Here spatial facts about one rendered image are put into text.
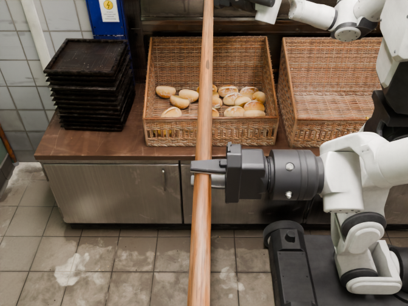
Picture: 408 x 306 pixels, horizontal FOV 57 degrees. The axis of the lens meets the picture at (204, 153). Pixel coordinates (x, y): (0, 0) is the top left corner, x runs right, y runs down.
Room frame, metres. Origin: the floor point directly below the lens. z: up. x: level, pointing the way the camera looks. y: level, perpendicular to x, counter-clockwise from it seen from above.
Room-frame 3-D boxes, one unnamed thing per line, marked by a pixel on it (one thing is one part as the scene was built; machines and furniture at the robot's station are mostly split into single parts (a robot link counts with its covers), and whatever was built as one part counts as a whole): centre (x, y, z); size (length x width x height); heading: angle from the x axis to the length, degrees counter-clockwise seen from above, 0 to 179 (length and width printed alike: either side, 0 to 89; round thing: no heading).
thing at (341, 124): (1.43, -0.64, 0.72); 0.56 x 0.49 x 0.28; 90
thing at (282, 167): (0.46, -0.10, 1.18); 0.12 x 0.10 x 0.13; 89
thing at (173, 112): (1.38, 0.15, 0.62); 0.10 x 0.07 x 0.06; 120
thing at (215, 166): (0.46, -0.01, 1.21); 0.06 x 0.03 x 0.02; 89
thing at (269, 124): (1.44, -0.03, 0.72); 0.56 x 0.49 x 0.28; 91
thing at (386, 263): (0.81, -0.66, 0.28); 0.21 x 0.20 x 0.13; 89
